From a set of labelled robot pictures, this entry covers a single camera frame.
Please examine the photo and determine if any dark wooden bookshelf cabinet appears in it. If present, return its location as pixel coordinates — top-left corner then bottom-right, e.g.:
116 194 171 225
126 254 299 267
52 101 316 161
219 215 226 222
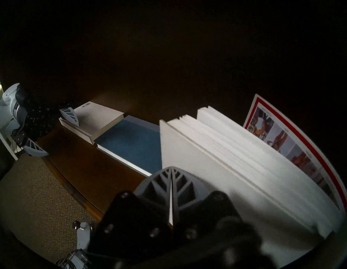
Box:
0 0 347 269

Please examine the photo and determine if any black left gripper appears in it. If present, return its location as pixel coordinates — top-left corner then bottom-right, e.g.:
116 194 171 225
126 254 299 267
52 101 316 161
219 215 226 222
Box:
11 89 80 158

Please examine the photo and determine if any large white book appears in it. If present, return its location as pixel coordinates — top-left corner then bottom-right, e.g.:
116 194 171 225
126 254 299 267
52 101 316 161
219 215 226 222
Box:
159 94 347 267

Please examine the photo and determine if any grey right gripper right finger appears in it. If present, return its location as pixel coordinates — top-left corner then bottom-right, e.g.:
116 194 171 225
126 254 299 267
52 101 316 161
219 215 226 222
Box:
171 166 242 239

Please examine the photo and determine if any blue cover book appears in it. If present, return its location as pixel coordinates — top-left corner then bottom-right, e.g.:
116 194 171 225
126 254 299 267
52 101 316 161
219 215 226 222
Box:
94 115 163 177

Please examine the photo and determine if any white book with barcode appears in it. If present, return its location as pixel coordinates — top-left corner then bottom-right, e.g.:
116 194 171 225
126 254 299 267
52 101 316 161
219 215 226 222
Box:
59 101 125 145

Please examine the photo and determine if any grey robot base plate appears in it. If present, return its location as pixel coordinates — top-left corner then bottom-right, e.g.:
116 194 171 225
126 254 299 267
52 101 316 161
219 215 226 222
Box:
72 221 93 251

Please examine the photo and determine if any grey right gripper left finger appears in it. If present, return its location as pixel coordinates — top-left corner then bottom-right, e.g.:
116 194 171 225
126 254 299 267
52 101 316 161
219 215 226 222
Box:
92 166 173 244

